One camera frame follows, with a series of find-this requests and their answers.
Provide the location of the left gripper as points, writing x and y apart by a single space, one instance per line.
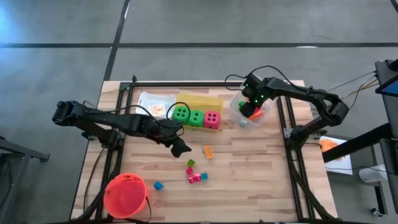
164 132

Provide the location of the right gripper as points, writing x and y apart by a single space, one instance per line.
256 91

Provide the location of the clear plastic container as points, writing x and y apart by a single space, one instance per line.
268 118

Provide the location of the green foam die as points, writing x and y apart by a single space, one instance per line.
196 118
181 114

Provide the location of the red foam die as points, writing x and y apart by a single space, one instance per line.
212 119

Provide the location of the orange playing card box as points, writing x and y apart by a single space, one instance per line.
157 109

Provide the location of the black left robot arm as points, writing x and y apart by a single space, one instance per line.
102 118

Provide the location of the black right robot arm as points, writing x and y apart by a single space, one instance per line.
301 91

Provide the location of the red small toy brick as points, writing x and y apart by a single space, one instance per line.
189 170

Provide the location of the yellow long toy brick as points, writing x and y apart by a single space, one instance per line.
208 152

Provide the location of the blue small toy brick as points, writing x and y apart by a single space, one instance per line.
158 185
204 176

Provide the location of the yellow plastic bin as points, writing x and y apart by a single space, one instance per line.
202 101

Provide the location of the orange pumpkin face bucket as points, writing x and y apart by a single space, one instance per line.
124 196

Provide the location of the small orange object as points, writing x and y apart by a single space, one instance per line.
329 145

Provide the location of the white paper sheet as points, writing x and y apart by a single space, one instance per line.
342 165

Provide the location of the black diagonal beam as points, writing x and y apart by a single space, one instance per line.
357 143

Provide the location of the black equipment cart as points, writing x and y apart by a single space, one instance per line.
390 109

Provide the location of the grey metal stand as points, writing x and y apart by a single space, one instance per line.
37 154

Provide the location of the blue lit screen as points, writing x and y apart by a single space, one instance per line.
390 88

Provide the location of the black caster wheel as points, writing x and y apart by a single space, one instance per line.
377 212

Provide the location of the black aluminium rig frame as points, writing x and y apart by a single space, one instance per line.
202 84

